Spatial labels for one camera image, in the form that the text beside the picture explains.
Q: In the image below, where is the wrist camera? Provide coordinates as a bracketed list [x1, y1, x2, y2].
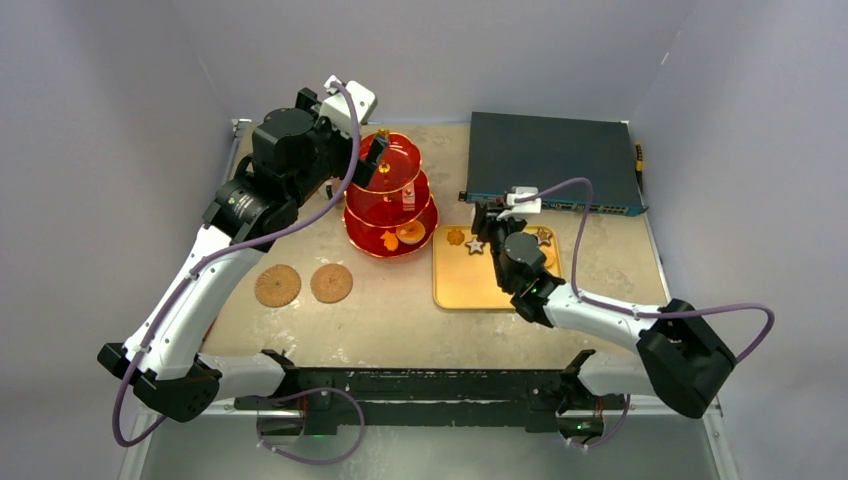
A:
[496, 186, 542, 220]
[318, 75, 378, 137]

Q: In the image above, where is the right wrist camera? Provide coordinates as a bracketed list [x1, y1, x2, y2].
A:
[496, 186, 542, 220]

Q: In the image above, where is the swirl butter cookie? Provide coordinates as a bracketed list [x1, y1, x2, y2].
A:
[446, 229, 465, 246]

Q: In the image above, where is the yellow frosted donut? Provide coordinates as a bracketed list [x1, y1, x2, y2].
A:
[395, 220, 427, 246]

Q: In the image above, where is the pink layered cake slice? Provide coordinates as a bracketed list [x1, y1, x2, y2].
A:
[401, 184, 417, 212]

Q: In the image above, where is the yellow black tool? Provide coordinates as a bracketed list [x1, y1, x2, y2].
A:
[634, 142, 644, 175]

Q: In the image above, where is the chocolate star cookie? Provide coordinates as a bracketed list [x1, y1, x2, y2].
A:
[534, 227, 554, 246]

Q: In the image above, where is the orange fish-shaped cake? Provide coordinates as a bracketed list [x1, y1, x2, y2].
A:
[380, 230, 400, 252]

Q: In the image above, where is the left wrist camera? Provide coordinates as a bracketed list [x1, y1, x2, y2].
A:
[318, 75, 378, 137]

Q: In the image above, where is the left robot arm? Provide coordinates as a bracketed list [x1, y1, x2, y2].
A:
[97, 103, 376, 424]

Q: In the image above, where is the dark network switch box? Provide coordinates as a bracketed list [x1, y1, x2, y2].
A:
[459, 112, 648, 217]

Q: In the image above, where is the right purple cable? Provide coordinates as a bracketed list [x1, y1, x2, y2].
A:
[513, 176, 776, 452]

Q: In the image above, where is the black base frame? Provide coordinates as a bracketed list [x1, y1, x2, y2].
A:
[235, 367, 624, 435]

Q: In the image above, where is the red three-tier cake stand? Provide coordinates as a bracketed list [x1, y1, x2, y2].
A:
[343, 129, 439, 259]

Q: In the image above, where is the white-iced star cookie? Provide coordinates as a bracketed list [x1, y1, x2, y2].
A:
[465, 236, 486, 255]

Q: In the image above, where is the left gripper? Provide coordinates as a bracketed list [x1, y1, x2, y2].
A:
[287, 89, 385, 208]

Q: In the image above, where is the white enamel mug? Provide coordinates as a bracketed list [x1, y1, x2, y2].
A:
[320, 178, 341, 200]

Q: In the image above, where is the yellow serving tray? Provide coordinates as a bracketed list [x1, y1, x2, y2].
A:
[432, 225, 568, 313]

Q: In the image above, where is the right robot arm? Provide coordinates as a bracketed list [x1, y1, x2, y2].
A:
[471, 203, 738, 419]

